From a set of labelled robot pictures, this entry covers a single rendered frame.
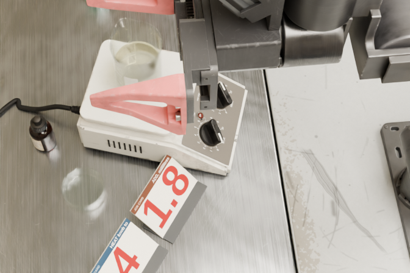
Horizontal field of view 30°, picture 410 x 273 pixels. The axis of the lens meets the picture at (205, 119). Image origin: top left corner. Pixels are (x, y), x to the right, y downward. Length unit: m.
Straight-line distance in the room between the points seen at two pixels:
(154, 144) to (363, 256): 0.30
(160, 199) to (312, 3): 0.47
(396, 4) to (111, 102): 0.24
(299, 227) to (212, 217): 0.11
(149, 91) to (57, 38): 0.56
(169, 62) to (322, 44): 0.40
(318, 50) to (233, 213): 0.42
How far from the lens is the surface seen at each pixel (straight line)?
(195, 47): 0.58
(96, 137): 0.98
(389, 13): 0.63
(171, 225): 0.98
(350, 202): 1.02
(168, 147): 0.96
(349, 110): 1.08
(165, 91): 0.57
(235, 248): 0.98
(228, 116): 1.01
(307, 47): 0.61
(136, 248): 0.96
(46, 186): 1.02
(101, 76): 0.98
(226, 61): 0.60
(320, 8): 0.57
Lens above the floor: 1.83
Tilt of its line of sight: 63 degrees down
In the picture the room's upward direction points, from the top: 3 degrees clockwise
